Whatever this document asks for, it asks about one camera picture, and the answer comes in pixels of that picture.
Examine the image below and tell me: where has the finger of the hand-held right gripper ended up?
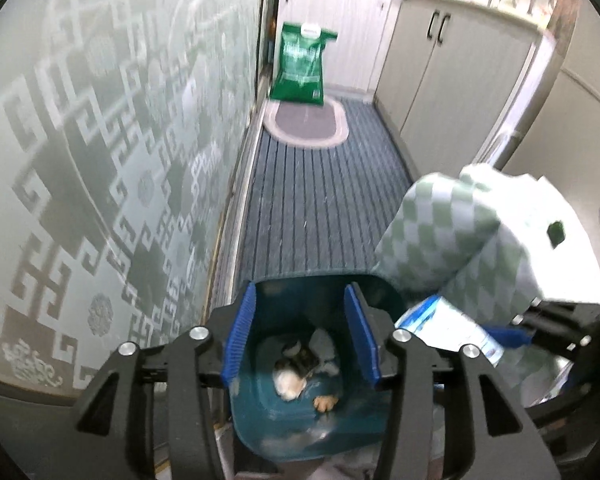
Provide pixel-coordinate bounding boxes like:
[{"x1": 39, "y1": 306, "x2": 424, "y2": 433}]
[
  {"x1": 485, "y1": 326, "x2": 592, "y2": 358},
  {"x1": 511, "y1": 301, "x2": 600, "y2": 328}
]

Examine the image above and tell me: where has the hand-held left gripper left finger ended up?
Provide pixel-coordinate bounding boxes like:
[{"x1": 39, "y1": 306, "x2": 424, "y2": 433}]
[{"x1": 75, "y1": 281, "x2": 258, "y2": 480}]

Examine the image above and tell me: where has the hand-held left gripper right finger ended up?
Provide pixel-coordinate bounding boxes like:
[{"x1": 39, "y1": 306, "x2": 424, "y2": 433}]
[{"x1": 343, "y1": 282, "x2": 561, "y2": 480}]

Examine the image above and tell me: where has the brown fruit peel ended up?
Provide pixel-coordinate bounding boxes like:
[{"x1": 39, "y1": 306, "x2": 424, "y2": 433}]
[{"x1": 285, "y1": 340, "x2": 317, "y2": 372}]

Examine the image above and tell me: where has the blue wet wipes pack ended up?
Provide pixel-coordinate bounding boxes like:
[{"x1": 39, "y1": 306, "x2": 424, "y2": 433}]
[{"x1": 395, "y1": 295, "x2": 506, "y2": 366}]

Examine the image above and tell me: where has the cream plastic bag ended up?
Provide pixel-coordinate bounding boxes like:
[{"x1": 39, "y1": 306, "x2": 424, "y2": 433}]
[{"x1": 272, "y1": 360, "x2": 309, "y2": 401}]

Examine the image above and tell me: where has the teal plastic trash bin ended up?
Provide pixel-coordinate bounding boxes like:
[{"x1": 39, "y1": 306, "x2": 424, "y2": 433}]
[{"x1": 227, "y1": 272, "x2": 408, "y2": 463}]

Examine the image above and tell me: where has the green white checkered tablecloth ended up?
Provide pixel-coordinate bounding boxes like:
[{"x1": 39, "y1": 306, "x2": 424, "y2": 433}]
[{"x1": 372, "y1": 165, "x2": 600, "y2": 406}]

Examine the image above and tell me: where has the beige refrigerator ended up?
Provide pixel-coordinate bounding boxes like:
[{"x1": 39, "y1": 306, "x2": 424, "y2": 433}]
[{"x1": 500, "y1": 0, "x2": 600, "y2": 221}]

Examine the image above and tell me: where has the oval grey floor mat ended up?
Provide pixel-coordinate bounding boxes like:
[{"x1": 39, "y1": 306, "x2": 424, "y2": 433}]
[{"x1": 262, "y1": 97, "x2": 351, "y2": 149}]

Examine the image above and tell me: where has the white kitchen cabinet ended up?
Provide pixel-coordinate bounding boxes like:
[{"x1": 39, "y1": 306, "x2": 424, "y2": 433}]
[
  {"x1": 372, "y1": 0, "x2": 546, "y2": 171},
  {"x1": 280, "y1": 0, "x2": 404, "y2": 93}
]

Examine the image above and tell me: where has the green rice bag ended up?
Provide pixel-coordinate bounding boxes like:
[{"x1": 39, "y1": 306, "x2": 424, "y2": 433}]
[{"x1": 269, "y1": 22, "x2": 339, "y2": 107}]

